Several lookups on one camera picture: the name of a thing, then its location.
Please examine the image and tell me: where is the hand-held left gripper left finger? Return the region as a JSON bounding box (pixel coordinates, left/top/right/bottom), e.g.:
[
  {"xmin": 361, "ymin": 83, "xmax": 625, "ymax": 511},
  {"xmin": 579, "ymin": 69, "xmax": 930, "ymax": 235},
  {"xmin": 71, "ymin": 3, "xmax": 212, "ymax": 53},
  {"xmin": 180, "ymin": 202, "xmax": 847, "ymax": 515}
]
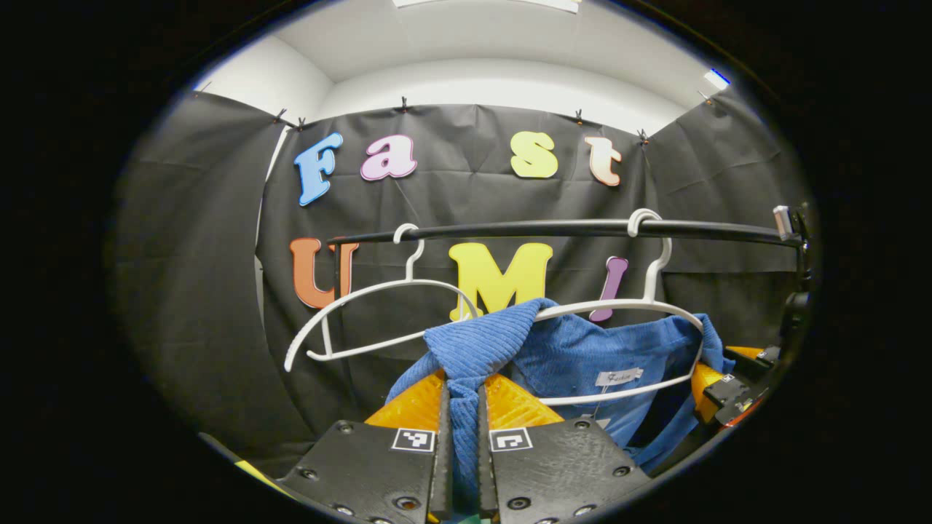
[{"xmin": 277, "ymin": 370, "xmax": 454, "ymax": 524}]

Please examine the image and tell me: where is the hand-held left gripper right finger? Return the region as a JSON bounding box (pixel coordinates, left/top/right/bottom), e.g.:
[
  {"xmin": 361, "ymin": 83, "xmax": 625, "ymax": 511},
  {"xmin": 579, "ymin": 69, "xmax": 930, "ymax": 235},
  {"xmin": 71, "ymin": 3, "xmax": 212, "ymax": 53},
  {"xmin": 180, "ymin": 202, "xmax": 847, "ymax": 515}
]
[{"xmin": 477, "ymin": 373, "xmax": 652, "ymax": 524}]

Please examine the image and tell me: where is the blue corduroy shirt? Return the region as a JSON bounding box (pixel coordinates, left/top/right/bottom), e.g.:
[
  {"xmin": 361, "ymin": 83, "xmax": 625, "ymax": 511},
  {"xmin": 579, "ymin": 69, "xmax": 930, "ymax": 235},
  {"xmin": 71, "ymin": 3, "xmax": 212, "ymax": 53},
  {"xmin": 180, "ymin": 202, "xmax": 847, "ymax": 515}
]
[{"xmin": 384, "ymin": 297, "xmax": 736, "ymax": 514}]

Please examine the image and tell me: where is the white hanger with garment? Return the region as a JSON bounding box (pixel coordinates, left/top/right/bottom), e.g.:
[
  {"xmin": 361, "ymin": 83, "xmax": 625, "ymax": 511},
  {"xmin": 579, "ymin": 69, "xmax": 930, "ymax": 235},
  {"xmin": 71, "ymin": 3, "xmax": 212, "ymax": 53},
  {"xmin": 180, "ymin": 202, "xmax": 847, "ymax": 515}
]
[{"xmin": 535, "ymin": 209, "xmax": 706, "ymax": 407}]

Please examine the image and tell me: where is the empty white clothes hanger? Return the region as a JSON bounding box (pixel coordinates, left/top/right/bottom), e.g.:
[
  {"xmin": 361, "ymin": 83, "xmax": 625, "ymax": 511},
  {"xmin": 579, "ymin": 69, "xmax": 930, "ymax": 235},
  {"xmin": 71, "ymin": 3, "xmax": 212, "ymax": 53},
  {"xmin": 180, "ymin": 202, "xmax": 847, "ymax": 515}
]
[{"xmin": 284, "ymin": 223, "xmax": 481, "ymax": 373}]

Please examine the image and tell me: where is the black clothes rack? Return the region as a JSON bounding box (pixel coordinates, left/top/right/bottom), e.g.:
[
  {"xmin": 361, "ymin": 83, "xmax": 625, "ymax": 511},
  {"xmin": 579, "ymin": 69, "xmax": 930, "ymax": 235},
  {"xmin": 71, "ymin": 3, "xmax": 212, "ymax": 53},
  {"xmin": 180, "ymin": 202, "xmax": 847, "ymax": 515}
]
[{"xmin": 328, "ymin": 211, "xmax": 815, "ymax": 295}]

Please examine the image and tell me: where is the black backdrop cloth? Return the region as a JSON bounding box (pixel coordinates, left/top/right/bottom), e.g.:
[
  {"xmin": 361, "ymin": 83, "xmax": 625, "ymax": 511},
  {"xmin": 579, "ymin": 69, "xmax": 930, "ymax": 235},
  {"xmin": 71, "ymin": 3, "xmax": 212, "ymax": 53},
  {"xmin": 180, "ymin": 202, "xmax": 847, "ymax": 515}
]
[{"xmin": 109, "ymin": 86, "xmax": 813, "ymax": 481}]

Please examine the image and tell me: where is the large ceiling light panel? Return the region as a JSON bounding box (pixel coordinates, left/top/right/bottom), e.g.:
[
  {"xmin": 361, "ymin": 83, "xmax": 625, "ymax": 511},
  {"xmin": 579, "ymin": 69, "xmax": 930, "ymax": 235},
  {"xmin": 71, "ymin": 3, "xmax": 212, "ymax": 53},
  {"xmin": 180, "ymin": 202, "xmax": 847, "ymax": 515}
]
[{"xmin": 393, "ymin": 0, "xmax": 583, "ymax": 14}]

